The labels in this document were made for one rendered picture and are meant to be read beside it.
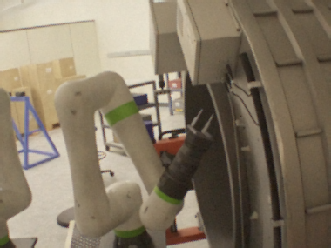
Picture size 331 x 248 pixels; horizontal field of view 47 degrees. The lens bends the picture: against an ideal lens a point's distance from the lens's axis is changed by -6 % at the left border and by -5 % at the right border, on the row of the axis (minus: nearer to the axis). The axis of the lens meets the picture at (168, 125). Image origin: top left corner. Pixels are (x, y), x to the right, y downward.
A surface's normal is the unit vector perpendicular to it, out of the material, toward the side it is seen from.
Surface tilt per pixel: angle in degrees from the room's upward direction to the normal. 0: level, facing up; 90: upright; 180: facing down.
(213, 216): 31
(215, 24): 42
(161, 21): 55
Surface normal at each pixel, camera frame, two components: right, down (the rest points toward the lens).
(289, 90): 0.05, -0.32
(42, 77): 0.73, 0.07
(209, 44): 0.18, 0.81
